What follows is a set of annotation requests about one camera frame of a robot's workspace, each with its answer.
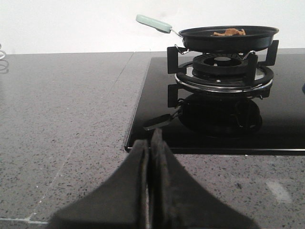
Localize white coiled wire rack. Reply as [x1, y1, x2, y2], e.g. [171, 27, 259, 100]
[0, 45, 9, 74]

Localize black pan support grate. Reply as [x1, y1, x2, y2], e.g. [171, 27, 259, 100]
[167, 40, 279, 97]

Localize black gas burner head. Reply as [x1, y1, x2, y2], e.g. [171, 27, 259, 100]
[192, 53, 248, 78]

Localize black glass gas cooktop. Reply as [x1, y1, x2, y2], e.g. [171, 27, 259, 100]
[124, 54, 305, 155]

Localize wire pan reducer ring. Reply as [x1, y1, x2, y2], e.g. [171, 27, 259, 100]
[174, 44, 258, 63]

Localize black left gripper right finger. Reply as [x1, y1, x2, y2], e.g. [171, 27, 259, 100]
[150, 129, 259, 229]

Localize brown meat slices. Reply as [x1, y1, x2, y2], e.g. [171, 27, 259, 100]
[212, 28, 246, 36]

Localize black frying pan mint handle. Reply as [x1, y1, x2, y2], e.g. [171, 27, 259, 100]
[135, 14, 279, 53]

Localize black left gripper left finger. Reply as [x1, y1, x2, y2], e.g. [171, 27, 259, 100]
[49, 140, 149, 229]

